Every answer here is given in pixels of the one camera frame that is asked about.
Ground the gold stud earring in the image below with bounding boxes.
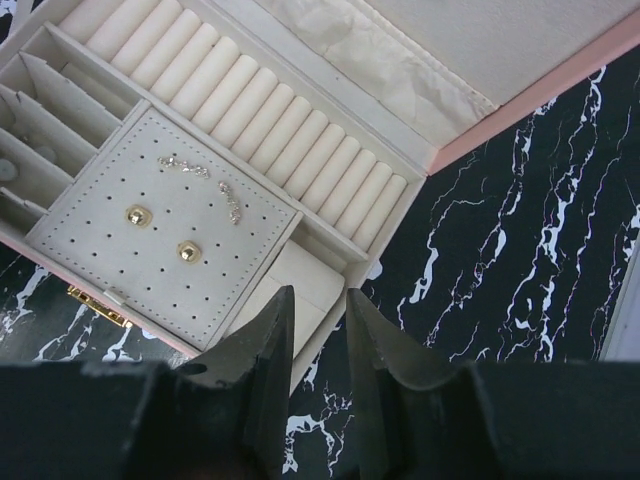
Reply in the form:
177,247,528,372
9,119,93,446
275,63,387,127
125,205,153,228
176,240,202,265

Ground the crystal drop earring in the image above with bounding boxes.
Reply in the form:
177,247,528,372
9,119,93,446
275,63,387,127
158,156,210,179
218,181,242,225

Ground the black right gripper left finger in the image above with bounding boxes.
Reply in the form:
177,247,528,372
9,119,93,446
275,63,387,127
1,286,295,479

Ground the pink jewelry box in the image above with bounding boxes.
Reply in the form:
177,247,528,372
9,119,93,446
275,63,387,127
1,1,639,384

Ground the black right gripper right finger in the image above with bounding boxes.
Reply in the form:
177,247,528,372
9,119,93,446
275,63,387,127
346,289,639,479

